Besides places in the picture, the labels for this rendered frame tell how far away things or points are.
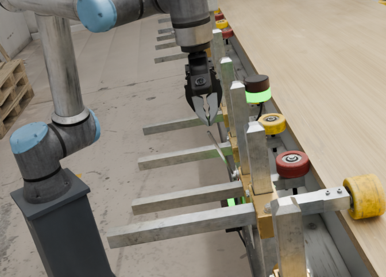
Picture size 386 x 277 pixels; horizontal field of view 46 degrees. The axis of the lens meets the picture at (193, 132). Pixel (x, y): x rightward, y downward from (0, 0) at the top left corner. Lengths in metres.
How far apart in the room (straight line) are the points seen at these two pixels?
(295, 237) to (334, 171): 0.46
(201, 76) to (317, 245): 0.58
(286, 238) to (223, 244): 1.70
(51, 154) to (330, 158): 1.08
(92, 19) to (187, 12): 0.21
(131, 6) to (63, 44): 0.64
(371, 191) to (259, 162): 0.21
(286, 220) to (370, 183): 0.31
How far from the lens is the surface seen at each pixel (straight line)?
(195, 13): 1.03
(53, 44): 1.66
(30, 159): 1.79
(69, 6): 1.15
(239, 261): 2.22
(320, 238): 1.33
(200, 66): 1.05
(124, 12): 1.06
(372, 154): 1.15
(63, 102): 1.77
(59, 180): 1.85
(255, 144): 0.84
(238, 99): 1.07
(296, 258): 0.67
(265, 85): 1.06
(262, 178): 0.88
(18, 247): 2.81
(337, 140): 1.21
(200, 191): 1.14
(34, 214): 1.81
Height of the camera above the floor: 1.46
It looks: 24 degrees down
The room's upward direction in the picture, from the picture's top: 11 degrees counter-clockwise
